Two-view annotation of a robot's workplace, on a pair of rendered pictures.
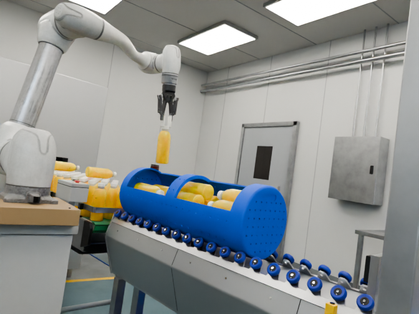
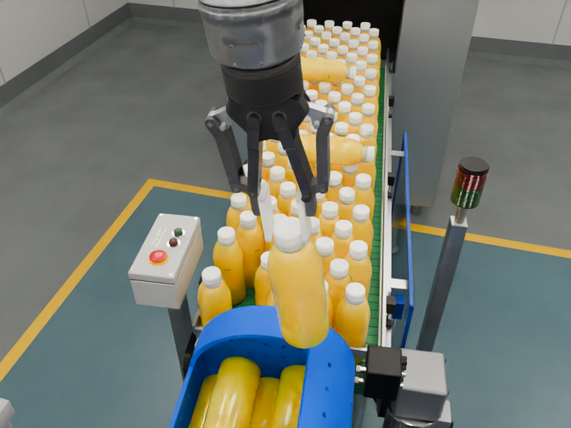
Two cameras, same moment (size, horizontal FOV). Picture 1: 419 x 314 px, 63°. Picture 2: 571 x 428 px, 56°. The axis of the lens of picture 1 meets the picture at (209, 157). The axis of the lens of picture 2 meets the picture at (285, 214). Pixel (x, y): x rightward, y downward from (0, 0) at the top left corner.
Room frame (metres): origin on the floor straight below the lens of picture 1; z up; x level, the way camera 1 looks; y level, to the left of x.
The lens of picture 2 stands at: (1.62, -0.12, 1.90)
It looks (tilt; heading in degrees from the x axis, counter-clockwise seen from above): 40 degrees down; 52
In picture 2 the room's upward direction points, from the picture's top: straight up
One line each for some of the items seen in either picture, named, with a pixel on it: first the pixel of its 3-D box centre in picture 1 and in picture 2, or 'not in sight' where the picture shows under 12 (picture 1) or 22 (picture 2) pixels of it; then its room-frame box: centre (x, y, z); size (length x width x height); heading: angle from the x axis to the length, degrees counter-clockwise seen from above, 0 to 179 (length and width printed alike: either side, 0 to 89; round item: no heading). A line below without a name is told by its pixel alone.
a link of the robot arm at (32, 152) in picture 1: (32, 156); not in sight; (1.33, 0.68, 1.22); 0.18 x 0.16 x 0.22; 52
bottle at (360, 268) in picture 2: not in sight; (354, 281); (2.26, 0.46, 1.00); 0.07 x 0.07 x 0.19
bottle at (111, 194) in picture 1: (111, 202); (270, 293); (2.09, 0.55, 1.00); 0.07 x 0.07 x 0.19
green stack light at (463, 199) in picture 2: not in sight; (466, 192); (2.52, 0.38, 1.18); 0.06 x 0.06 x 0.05
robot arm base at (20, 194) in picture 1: (28, 193); not in sight; (1.31, 0.65, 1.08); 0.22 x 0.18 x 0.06; 41
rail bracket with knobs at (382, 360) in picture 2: not in sight; (379, 374); (2.16, 0.27, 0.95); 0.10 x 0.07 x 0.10; 133
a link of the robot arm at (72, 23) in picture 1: (76, 20); not in sight; (1.44, 0.64, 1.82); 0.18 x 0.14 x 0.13; 142
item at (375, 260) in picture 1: (375, 280); not in sight; (1.02, -0.53, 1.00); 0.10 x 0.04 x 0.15; 133
